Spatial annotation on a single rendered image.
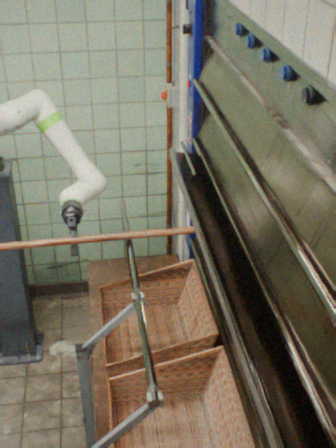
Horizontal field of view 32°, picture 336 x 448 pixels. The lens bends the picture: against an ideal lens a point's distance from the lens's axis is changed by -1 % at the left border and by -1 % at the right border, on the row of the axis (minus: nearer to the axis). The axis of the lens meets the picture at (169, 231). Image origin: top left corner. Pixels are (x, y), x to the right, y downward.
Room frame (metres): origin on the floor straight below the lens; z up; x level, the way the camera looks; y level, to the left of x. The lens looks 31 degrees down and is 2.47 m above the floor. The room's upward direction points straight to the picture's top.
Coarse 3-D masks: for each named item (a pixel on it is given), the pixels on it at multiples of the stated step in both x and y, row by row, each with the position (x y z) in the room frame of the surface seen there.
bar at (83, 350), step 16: (128, 224) 2.17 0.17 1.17; (128, 240) 2.04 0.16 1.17; (128, 256) 1.93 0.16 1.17; (144, 304) 1.67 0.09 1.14; (112, 320) 1.67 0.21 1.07; (144, 320) 1.54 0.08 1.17; (96, 336) 1.65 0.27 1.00; (144, 336) 1.46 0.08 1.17; (80, 352) 1.63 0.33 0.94; (144, 352) 1.39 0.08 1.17; (80, 368) 1.63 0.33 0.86; (80, 384) 1.62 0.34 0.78; (160, 400) 1.19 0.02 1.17; (144, 416) 1.19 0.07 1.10; (112, 432) 1.19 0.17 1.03
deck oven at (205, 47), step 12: (204, 0) 2.47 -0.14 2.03; (204, 12) 2.46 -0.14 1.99; (204, 24) 2.45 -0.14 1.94; (204, 36) 2.44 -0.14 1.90; (204, 48) 2.43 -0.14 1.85; (204, 60) 2.42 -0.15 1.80; (300, 60) 1.35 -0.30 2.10; (204, 108) 2.42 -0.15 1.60; (264, 204) 1.52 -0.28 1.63; (300, 264) 1.20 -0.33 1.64
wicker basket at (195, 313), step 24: (192, 264) 2.36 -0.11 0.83; (120, 288) 2.32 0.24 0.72; (144, 288) 2.34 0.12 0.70; (168, 288) 2.36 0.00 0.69; (192, 288) 2.26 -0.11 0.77; (168, 312) 2.30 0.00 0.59; (192, 312) 2.16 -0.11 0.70; (120, 336) 2.12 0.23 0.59; (168, 336) 2.12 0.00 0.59; (192, 336) 2.06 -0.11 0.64; (216, 336) 1.84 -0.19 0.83; (120, 360) 1.79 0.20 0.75; (168, 360) 1.81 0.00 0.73
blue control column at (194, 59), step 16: (192, 0) 2.55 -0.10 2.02; (192, 16) 2.54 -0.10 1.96; (192, 32) 2.53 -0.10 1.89; (192, 48) 2.53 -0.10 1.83; (192, 64) 2.52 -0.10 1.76; (192, 80) 2.51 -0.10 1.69; (192, 112) 2.49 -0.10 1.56; (192, 128) 2.50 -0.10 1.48; (192, 144) 2.49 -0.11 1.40; (192, 224) 2.49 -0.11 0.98; (192, 256) 2.49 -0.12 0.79
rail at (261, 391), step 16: (176, 160) 2.26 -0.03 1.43; (192, 208) 1.85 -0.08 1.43; (208, 240) 1.64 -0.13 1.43; (208, 256) 1.56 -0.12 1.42; (224, 288) 1.38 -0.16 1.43; (240, 336) 1.17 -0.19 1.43; (256, 368) 1.05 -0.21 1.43; (256, 384) 1.00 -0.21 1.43; (272, 416) 0.90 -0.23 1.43; (272, 432) 0.86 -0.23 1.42
